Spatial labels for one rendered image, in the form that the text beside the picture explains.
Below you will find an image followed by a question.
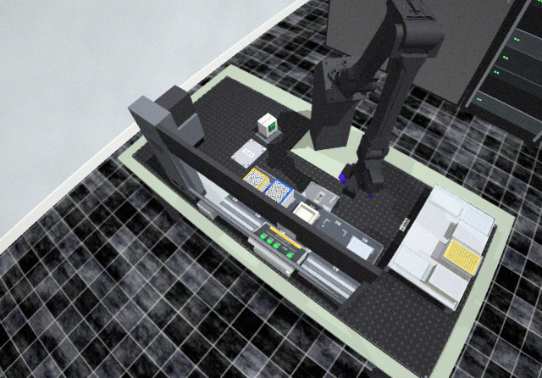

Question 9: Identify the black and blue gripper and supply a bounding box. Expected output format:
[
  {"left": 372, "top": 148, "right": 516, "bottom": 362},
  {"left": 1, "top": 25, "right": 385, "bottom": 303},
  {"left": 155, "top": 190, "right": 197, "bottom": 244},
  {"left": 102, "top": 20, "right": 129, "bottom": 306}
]
[{"left": 338, "top": 163, "right": 376, "bottom": 198}]

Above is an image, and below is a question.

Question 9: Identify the white ready panel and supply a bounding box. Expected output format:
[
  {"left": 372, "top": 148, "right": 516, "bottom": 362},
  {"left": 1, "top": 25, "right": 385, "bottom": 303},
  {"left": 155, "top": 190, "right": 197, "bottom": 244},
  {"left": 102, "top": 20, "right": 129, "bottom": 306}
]
[{"left": 255, "top": 113, "right": 282, "bottom": 145}]

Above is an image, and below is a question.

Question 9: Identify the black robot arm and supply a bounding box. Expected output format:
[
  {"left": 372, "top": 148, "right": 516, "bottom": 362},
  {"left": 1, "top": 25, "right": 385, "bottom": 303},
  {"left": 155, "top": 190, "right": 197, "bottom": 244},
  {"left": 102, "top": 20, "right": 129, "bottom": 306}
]
[{"left": 328, "top": 0, "right": 445, "bottom": 199}]

